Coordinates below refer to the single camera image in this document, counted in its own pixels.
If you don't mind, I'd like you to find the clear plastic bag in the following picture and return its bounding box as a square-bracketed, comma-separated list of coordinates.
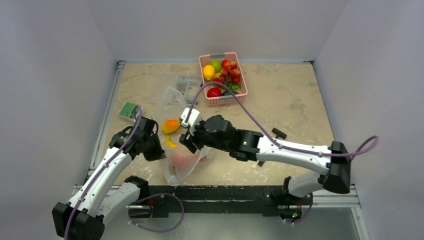
[152, 87, 214, 186]

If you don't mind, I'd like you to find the red fake apple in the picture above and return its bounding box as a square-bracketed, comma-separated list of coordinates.
[206, 87, 222, 98]

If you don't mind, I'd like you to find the yellow fake lemon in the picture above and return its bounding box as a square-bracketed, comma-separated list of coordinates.
[202, 64, 216, 81]

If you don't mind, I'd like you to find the red fake grape bunch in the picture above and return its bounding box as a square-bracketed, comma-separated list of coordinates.
[213, 59, 242, 86]

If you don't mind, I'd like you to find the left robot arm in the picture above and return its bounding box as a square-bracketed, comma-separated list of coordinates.
[52, 117, 166, 240]

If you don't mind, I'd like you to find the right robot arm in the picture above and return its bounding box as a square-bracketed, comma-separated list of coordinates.
[179, 115, 351, 204]

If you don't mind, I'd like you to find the small yellow fake banana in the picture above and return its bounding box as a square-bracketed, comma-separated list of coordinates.
[165, 135, 177, 148]

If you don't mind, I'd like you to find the orange fake fruit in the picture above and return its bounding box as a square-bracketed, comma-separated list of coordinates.
[161, 119, 181, 135]

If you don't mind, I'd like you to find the pink red fake peach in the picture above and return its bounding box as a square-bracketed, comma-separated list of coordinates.
[170, 153, 208, 171]

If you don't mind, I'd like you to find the green fake lime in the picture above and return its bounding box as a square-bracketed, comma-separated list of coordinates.
[209, 60, 222, 73]

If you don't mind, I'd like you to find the green label small box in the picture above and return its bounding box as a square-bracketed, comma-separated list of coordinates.
[117, 101, 143, 121]

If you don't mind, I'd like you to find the pink plastic basket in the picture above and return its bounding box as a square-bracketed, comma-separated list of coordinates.
[199, 52, 248, 106]

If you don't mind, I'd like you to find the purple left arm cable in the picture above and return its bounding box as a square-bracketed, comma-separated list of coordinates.
[63, 104, 143, 240]

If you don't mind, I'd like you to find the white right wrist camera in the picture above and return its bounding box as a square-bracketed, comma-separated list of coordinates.
[179, 107, 202, 131]

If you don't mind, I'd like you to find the black T-handle tool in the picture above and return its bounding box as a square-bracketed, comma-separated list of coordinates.
[257, 127, 288, 167]

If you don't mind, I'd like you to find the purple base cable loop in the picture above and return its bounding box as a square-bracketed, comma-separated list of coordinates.
[128, 193, 185, 234]

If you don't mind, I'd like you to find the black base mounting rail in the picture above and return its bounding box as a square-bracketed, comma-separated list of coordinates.
[129, 185, 313, 220]

